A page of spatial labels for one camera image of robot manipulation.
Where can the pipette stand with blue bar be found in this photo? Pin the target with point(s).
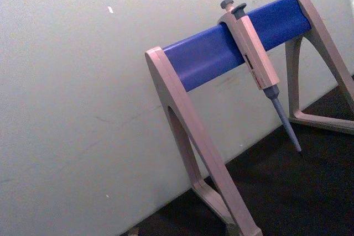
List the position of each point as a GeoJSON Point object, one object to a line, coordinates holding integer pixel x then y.
{"type": "Point", "coordinates": [204, 53]}

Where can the beige pipette with grey tip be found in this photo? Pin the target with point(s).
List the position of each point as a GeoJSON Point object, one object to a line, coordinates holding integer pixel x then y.
{"type": "Point", "coordinates": [255, 53]}

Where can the black table cloth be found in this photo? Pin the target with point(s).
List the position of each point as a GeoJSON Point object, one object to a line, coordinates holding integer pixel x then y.
{"type": "Point", "coordinates": [290, 186]}

